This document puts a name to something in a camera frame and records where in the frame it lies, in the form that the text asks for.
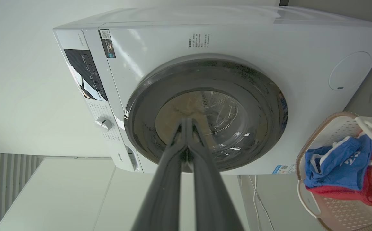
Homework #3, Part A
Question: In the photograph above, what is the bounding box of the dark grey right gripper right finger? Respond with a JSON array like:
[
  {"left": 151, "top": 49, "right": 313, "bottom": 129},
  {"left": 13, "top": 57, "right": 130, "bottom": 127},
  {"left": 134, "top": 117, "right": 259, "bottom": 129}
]
[{"left": 187, "top": 118, "right": 244, "bottom": 231}]

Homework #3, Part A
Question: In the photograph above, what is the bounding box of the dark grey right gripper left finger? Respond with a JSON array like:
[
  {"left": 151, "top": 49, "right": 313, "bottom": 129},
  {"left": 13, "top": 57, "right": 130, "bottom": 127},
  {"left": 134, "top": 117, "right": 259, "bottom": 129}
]
[{"left": 131, "top": 118, "right": 187, "bottom": 231}]

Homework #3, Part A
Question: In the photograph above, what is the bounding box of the round grey washer door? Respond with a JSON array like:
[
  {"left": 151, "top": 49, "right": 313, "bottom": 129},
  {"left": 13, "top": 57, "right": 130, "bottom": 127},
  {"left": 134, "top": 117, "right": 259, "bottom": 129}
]
[{"left": 124, "top": 54, "right": 288, "bottom": 173}]

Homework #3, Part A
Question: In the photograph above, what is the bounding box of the white front-load washing machine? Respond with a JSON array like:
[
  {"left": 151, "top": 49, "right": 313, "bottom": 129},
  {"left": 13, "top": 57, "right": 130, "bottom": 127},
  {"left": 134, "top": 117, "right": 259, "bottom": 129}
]
[{"left": 53, "top": 6, "right": 372, "bottom": 175}]

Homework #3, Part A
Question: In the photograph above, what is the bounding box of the blue energy label sticker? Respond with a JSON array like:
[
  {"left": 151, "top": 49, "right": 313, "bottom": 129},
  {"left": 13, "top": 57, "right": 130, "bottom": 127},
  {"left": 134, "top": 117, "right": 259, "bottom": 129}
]
[{"left": 272, "top": 164, "right": 296, "bottom": 174}]

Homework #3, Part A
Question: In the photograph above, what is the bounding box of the white control knob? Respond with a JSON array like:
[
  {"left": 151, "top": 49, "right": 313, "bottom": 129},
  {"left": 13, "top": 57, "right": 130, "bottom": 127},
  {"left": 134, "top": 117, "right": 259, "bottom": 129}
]
[{"left": 95, "top": 117, "right": 113, "bottom": 132}]

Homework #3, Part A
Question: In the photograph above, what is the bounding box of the blue garment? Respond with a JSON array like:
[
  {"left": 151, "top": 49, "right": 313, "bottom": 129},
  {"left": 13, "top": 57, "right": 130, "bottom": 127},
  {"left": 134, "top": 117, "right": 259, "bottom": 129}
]
[{"left": 304, "top": 135, "right": 372, "bottom": 191}]

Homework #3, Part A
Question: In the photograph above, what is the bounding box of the white perforated laundry basket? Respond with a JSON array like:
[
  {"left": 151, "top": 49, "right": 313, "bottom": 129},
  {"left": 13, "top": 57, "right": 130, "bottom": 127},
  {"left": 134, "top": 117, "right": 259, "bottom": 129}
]
[{"left": 296, "top": 111, "right": 372, "bottom": 231}]

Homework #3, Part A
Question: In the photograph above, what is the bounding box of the black display panel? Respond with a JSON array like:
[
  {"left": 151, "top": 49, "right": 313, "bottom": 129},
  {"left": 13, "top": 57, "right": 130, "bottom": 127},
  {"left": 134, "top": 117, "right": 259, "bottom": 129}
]
[{"left": 64, "top": 49, "right": 108, "bottom": 102}]

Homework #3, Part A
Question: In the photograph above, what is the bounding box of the black QR code sticker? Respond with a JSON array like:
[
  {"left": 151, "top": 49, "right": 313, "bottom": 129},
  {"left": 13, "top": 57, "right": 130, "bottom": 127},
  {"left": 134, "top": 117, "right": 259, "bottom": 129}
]
[{"left": 99, "top": 29, "right": 116, "bottom": 59}]

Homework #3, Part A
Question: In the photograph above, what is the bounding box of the white slatted panel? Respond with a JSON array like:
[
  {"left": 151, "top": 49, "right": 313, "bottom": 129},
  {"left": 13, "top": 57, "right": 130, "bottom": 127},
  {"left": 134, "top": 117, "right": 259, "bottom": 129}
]
[{"left": 0, "top": 152, "right": 42, "bottom": 231}]

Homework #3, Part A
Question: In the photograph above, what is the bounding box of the round white filter cover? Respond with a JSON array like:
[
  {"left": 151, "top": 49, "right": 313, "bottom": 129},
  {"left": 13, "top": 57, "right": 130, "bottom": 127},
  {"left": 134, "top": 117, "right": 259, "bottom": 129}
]
[{"left": 329, "top": 51, "right": 372, "bottom": 91}]

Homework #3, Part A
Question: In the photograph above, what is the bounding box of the thin white cable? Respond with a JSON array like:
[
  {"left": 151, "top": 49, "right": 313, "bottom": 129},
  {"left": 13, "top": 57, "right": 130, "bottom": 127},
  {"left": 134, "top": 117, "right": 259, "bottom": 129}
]
[{"left": 248, "top": 175, "right": 275, "bottom": 231}]

